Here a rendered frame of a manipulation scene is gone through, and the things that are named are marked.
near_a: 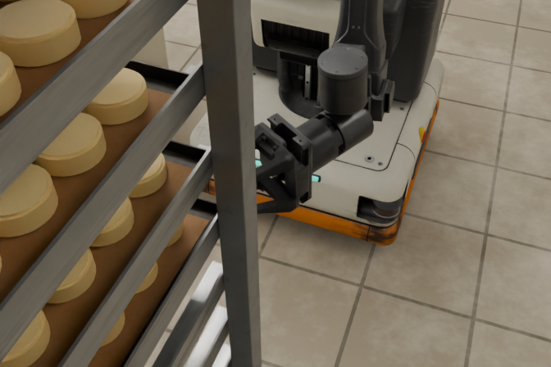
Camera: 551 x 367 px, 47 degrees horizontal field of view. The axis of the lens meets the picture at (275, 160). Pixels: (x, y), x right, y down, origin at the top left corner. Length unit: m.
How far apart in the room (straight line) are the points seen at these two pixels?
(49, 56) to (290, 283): 1.42
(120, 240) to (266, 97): 1.38
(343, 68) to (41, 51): 0.40
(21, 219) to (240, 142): 0.20
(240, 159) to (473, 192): 1.57
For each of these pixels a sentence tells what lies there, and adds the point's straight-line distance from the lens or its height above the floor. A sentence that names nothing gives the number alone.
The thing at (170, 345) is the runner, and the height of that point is 0.86.
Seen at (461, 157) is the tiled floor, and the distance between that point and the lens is 2.17.
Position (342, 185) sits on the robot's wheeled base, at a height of 0.25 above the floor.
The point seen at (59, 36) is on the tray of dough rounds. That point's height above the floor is 1.24.
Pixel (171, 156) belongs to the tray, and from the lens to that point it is 0.58.
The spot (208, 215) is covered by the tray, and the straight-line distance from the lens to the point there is 0.65.
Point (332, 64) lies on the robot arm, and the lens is 0.72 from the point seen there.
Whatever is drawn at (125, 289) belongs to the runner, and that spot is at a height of 1.05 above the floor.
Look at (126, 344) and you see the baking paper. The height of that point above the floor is 0.95.
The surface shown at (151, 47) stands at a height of 0.34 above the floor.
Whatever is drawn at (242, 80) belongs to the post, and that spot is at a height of 1.14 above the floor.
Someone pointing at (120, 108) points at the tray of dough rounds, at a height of 1.15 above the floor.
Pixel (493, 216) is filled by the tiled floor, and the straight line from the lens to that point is 2.01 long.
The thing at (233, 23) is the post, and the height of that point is 1.20.
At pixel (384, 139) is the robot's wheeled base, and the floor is 0.28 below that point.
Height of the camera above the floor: 1.44
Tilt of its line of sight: 44 degrees down
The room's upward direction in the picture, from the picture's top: straight up
